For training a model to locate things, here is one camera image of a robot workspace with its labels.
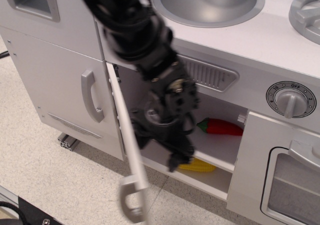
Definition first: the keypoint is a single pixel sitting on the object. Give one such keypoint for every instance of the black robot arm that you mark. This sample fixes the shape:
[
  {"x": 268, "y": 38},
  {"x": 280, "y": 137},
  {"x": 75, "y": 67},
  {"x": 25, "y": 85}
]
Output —
[{"x": 138, "y": 36}]

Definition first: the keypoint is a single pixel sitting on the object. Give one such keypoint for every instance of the silver vent grille panel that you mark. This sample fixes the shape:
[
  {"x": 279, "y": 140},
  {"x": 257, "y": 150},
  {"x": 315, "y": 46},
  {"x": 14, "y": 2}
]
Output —
[{"x": 209, "y": 75}]

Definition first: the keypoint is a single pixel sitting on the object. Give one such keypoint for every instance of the silver stove burner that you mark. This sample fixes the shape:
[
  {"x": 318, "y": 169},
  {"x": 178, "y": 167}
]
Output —
[{"x": 304, "y": 20}]

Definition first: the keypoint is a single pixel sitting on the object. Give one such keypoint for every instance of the silver toy sink bowl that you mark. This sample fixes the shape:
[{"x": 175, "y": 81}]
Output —
[{"x": 209, "y": 13}]

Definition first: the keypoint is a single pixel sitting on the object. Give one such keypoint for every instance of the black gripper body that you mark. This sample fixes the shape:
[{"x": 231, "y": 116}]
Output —
[{"x": 172, "y": 135}]

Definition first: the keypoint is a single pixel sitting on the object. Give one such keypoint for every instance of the white toy oven door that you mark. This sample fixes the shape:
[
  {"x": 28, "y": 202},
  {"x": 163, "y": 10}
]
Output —
[{"x": 269, "y": 186}]

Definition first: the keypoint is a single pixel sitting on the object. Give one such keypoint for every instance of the yellow toy corn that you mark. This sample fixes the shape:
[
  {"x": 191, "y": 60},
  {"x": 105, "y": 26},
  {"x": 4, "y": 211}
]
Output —
[{"x": 197, "y": 165}]

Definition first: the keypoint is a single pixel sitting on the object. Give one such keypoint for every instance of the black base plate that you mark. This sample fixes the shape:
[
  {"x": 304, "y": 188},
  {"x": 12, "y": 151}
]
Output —
[{"x": 34, "y": 215}]

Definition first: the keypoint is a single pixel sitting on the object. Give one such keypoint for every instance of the aluminium extrusion rail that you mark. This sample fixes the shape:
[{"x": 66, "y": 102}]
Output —
[{"x": 68, "y": 142}]

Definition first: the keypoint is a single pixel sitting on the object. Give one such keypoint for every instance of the silver oven door handle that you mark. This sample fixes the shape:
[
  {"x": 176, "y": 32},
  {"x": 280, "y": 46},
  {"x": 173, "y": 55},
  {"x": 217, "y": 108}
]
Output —
[{"x": 305, "y": 153}]

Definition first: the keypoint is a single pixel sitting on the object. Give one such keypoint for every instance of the silver fridge nameplate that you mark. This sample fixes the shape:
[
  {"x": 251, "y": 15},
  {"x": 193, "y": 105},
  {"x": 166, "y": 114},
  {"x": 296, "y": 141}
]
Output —
[{"x": 75, "y": 127}]

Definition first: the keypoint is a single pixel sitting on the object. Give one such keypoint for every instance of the silver fridge door handle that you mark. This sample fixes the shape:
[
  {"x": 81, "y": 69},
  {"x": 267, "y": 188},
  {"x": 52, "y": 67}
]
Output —
[{"x": 87, "y": 80}]

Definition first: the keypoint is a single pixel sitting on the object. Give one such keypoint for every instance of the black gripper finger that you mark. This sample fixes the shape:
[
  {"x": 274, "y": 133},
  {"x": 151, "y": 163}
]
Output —
[{"x": 176, "y": 160}]

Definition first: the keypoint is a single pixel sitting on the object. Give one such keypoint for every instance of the white cabinet door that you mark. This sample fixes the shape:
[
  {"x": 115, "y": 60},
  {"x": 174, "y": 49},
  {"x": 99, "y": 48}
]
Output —
[{"x": 131, "y": 148}]

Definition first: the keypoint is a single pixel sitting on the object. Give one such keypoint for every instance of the silver timer knob dial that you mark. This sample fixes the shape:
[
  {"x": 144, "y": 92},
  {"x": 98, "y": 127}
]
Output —
[{"x": 291, "y": 99}]

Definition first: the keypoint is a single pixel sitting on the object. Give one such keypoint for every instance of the silver cabinet door handle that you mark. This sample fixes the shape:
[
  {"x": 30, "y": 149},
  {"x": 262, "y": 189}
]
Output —
[{"x": 132, "y": 199}]

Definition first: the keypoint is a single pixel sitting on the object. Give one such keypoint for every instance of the white toy fridge door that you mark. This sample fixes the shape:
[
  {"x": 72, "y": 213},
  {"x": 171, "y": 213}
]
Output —
[{"x": 51, "y": 75}]

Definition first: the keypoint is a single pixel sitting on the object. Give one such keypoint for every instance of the red toy chili pepper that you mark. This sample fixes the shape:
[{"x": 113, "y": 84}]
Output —
[{"x": 219, "y": 127}]

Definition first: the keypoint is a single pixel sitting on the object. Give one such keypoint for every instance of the white toy kitchen body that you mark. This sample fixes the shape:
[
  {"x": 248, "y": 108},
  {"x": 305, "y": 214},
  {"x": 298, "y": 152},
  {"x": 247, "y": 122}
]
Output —
[{"x": 81, "y": 187}]

